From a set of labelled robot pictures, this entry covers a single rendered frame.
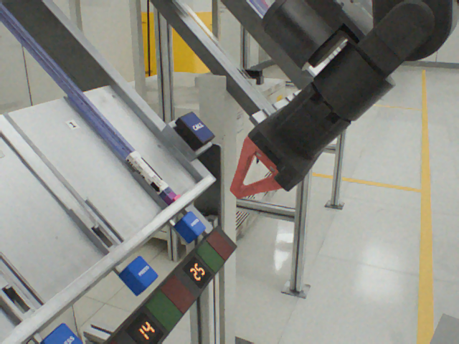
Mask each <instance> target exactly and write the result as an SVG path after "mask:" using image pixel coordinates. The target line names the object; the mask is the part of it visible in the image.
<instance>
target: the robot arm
mask: <svg viewBox="0 0 459 344"><path fill-rule="evenodd" d="M372 15H373V19H372V18H371V17H370V16H369V15H368V14H367V13H366V12H365V11H364V10H363V9H362V8H361V7H360V6H359V5H358V4H354V3H353V1H352V0H275V1H274V2H273V3H272V4H271V6H270V7H269V9H268V10H267V11H266V12H265V14H264V17H263V18H262V21H261V23H260V28H261V29H262V30H263V31H264V32H265V33H266V34H267V35H268V36H269V38H271V39H272V40H273V41H274V42H275V43H276V44H277V45H278V46H279V48H280V49H281V50H282V51H283V52H284V53H285V54H286V55H287V56H289V57H290V58H291V59H292V60H293V62H294V63H295V65H296V66H297V67H298V68H299V69H300V70H301V71H303V70H306V69H308V68H309V67H310V66H312V68H316V67H317V66H319V65H320V64H321V63H322V62H323V61H325V60H326V59H328V58H329V57H330V56H331V55H332V53H333V52H334V51H335V50H336V49H337V48H338V47H339V46H340V45H341V44H342V43H343V42H344V41H345V40H346V39H347V40H348V41H349V42H348V43H347V44H346V45H345V46H344V47H343V48H342V49H341V51H340V52H339V53H338V54H337V55H336V56H335V57H334V58H333V59H332V60H331V61H330V62H329V63H328V64H327V65H326V66H324V67H323V69H322V70H321V71H320V72H319V73H318V74H317V75H316V76H315V77H314V78H313V81H312V82H310V83H309V84H308V85H306V86H305V87H304V88H303V89H302V90H301V91H300V92H299V93H298V94H297V95H296V96H295V97H294V98H293V99H292V100H291V101H290V102H289V103H288V104H287V105H285V106H284V107H281V108H280V109H278V110H276V111H275V112H274V113H272V114H271V115H269V116H268V117H266V118H265V119H264V120H262V122H260V123H258V124H257V125H256V126H255V127H254V128H253V129H252V130H251V131H250V132H249V133H248V134H247V137H246V138H245V139H244V142H243V145H242V151H241V154H240V159H239V162H238V166H237V168H236V171H235V174H234V177H233V180H232V184H231V186H230V189H229V190H230V191H231V192H232V194H233V195H234V196H235V197H236V198H238V199H241V198H244V197H247V196H253V195H256V194H258V193H261V192H266V191H273V190H277V189H282V188H283V189H284V190H286V191H290V190H291V189H292V188H293V187H295V186H297V185H298V184H299V183H300V182H301V181H302V180H303V179H304V178H305V176H306V175H307V173H308V172H309V171H310V169H311V168H312V166H314V163H315V162H316V161H317V160H318V158H319V156H320V155H321V154H322V152H323V151H324V150H325V147H326V146H327V145H328V144H329V143H331V142H333V141H334V140H335V139H336V138H337V137H339V136H340V134H342V133H343V132H344V131H345V129H347V128H348V126H349V125H350V124H351V121H356V120H357V119H358V118H360V117H361V116H362V115H363V114H364V113H366V112H367V111H368V110H369V108H370V107H372V106H373V105H374V104H375V103H376V102H378V101H379V100H380V99H381V98H382V97H384V96H385V95H386V94H387V93H388V92H389V91H390V90H391V89H392V88H393V87H395V86H396V84H395V82H394V80H393V79H392V76H391V74H392V73H393V71H395V70H396V69H397V68H398V67H399V66H400V65H401V64H402V63H403V62H404V61H415V60H416V61H418V60H421V59H424V58H426V57H429V56H430V55H432V54H434V53H435V52H436V51H438V50H439V48H441V46H443V45H444V42H445V41H446V40H447V38H448V37H449V36H450V35H451V34H452V33H453V31H454V29H455V27H456V25H457V23H458V18H459V0H372ZM255 156H256V157H257V158H258V159H259V160H260V161H261V162H262V163H263V164H264V166H266V167H267V169H268V170H269V171H270V172H271V173H272V175H271V176H268V177H266V178H262V180H260V181H256V182H254V183H251V184H248V185H245V184H244V183H243V182H244V179H245V176H246V175H247V172H248V170H249V168H250V166H251V165H252V162H253V161H254V159H255Z"/></svg>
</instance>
